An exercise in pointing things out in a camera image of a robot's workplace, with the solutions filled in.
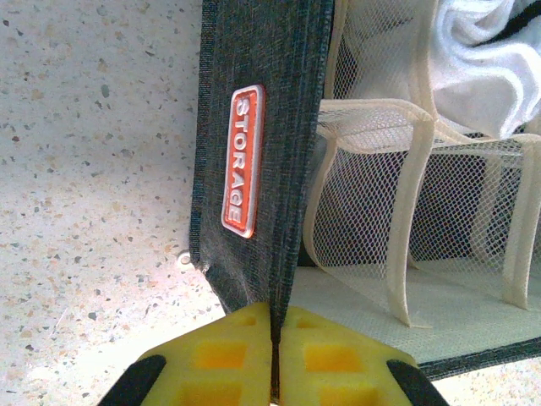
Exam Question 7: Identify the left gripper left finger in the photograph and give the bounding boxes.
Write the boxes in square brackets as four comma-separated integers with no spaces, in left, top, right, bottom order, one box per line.
[99,302,275,406]

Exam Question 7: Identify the dark fabric storage organizer box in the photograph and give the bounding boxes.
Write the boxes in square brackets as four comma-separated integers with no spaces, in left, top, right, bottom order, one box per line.
[188,0,541,381]

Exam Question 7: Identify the white sock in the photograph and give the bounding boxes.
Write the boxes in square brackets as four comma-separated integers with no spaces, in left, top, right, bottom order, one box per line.
[430,0,541,139]

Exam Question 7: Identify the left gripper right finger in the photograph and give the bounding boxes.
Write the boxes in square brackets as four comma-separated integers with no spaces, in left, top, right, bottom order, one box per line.
[279,304,449,406]

